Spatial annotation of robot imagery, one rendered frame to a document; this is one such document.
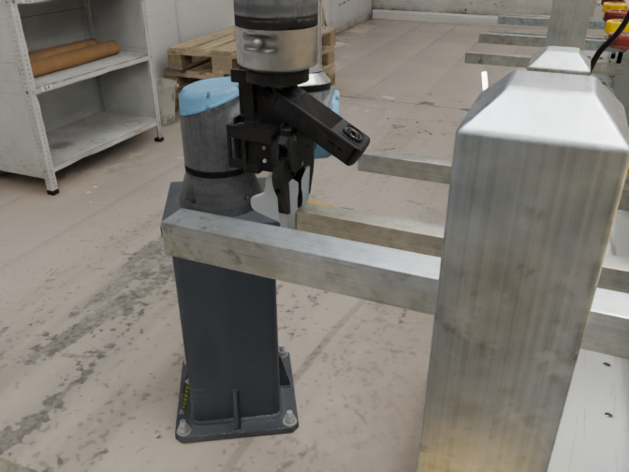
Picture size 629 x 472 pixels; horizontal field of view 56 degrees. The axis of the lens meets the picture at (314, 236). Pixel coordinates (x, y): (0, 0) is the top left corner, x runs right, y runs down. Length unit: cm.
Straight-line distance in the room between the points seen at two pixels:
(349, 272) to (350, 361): 141
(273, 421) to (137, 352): 54
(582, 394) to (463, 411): 71
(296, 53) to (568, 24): 26
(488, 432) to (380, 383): 158
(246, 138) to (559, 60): 40
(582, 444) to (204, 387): 99
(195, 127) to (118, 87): 259
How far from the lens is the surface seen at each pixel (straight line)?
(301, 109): 66
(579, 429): 83
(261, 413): 161
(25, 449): 174
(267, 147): 68
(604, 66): 187
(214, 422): 162
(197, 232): 46
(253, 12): 64
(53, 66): 326
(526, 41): 212
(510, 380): 16
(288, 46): 64
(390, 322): 199
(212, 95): 123
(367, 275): 41
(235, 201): 130
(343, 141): 65
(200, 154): 128
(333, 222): 70
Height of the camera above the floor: 117
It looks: 28 degrees down
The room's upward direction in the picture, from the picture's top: straight up
